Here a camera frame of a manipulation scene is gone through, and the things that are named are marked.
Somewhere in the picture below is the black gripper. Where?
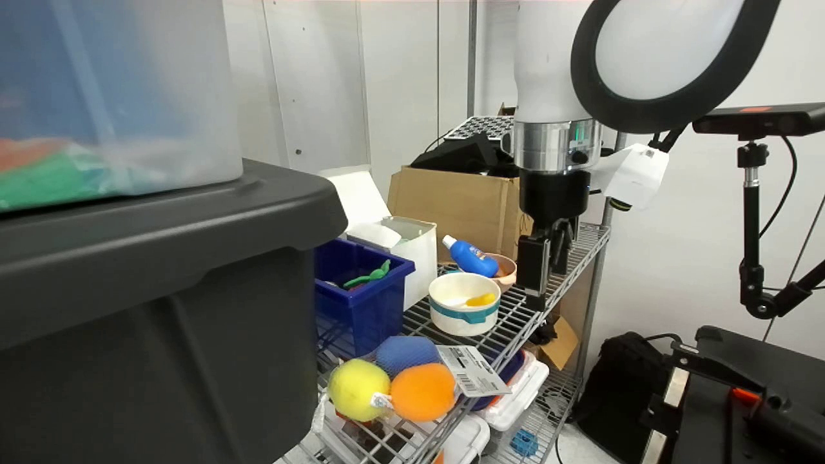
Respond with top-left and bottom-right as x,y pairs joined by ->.
512,168 -> 592,316

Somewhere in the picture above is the white pot teal band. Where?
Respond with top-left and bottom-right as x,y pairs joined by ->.
426,271 -> 503,338

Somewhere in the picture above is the orange plush ball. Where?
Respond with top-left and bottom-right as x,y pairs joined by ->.
386,361 -> 458,425

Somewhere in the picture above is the blue storage bin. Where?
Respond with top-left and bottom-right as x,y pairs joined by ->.
311,235 -> 418,360

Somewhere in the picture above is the yellow plush ball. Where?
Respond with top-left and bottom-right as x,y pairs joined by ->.
328,360 -> 395,425

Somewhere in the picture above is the dark grey storage tote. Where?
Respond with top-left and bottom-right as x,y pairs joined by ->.
0,159 -> 351,464

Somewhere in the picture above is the clear plastic bin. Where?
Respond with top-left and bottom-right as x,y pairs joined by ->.
0,0 -> 244,217

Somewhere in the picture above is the pink bowl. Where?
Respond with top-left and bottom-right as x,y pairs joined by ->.
447,250 -> 521,293

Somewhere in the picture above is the small open cardboard box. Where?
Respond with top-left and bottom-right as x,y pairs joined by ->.
524,316 -> 583,375

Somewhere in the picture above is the brown cardboard box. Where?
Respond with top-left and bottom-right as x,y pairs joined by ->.
386,165 -> 536,263

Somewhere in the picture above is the white open box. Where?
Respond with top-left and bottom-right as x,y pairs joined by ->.
325,171 -> 442,313

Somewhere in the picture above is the white printed card tag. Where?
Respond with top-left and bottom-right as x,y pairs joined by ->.
434,344 -> 510,401

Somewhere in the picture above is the white lidded container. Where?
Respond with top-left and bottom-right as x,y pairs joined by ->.
475,352 -> 552,433

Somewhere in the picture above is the grey grid keyboard panel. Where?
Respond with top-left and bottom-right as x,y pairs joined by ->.
443,113 -> 519,144

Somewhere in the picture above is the black backpack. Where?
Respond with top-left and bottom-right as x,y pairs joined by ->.
573,330 -> 674,464

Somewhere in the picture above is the green toy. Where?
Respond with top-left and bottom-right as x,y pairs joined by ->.
340,259 -> 395,293

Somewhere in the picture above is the blue spool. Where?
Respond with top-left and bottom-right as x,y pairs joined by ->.
507,425 -> 542,461

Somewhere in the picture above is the black cart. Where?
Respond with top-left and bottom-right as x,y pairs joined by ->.
639,323 -> 825,464

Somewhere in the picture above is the grey wire shelf rack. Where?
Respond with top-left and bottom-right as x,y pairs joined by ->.
274,0 -> 653,464

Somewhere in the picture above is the black camera stand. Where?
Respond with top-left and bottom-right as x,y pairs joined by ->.
735,138 -> 825,323

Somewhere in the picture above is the black camera bar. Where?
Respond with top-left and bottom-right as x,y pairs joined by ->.
690,101 -> 825,139

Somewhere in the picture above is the black camera cable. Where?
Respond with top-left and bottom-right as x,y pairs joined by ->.
756,133 -> 801,244

